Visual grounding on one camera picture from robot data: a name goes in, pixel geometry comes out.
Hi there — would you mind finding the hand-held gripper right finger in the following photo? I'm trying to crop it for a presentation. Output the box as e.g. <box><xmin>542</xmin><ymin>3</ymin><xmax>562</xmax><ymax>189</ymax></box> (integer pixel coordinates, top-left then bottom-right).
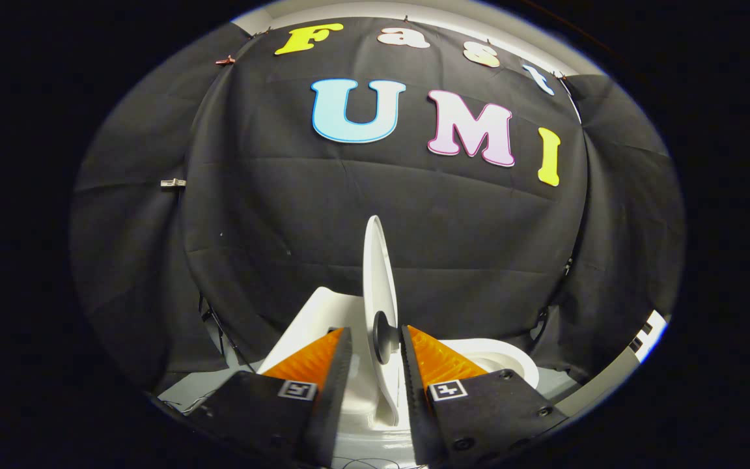
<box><xmin>401</xmin><ymin>324</ymin><xmax>569</xmax><ymax>468</ymax></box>

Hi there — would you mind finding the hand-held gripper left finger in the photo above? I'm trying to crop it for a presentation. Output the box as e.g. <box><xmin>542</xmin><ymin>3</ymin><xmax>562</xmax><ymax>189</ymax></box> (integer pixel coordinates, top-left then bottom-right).
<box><xmin>183</xmin><ymin>327</ymin><xmax>354</xmax><ymax>468</ymax></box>

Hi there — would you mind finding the black round lid tab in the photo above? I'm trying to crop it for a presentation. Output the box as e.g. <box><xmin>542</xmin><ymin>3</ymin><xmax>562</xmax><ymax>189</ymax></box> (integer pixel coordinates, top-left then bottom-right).
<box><xmin>372</xmin><ymin>310</ymin><xmax>402</xmax><ymax>365</ymax></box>

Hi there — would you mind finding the white toilet lid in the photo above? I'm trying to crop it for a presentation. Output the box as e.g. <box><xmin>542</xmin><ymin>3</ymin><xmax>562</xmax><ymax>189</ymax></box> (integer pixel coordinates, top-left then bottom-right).
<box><xmin>361</xmin><ymin>215</ymin><xmax>408</xmax><ymax>428</ymax></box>

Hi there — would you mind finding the white ceramic toilet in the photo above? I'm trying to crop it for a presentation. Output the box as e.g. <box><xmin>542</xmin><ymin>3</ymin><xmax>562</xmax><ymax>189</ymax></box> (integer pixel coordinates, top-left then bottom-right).
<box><xmin>257</xmin><ymin>286</ymin><xmax>540</xmax><ymax>468</ymax></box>

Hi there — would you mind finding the white toilet seat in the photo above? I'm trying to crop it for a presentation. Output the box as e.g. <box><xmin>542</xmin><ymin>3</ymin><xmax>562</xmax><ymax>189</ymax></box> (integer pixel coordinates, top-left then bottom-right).
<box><xmin>443</xmin><ymin>338</ymin><xmax>540</xmax><ymax>390</ymax></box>

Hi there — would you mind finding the black backdrop cloth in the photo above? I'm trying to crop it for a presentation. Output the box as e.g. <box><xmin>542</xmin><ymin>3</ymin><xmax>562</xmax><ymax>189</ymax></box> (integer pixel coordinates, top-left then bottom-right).
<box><xmin>69</xmin><ymin>16</ymin><xmax>686</xmax><ymax>395</ymax></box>

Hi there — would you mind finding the grey furniture panel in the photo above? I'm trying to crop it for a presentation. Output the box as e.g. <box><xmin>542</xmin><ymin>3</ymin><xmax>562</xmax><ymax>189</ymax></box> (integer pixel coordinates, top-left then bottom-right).
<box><xmin>555</xmin><ymin>309</ymin><xmax>670</xmax><ymax>418</ymax></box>

